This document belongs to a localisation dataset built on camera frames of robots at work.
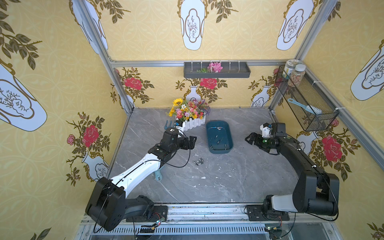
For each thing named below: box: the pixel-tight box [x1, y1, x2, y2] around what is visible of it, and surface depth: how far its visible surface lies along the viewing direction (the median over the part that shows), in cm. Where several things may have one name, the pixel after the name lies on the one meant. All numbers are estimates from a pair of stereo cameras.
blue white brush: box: [287, 98, 323, 115], surface depth 73 cm
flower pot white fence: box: [166, 98, 211, 132], surface depth 100 cm
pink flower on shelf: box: [207, 62, 223, 73], surface depth 90 cm
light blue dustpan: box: [154, 167, 163, 182], surface depth 85 cm
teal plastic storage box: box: [206, 120, 234, 154], surface depth 102 cm
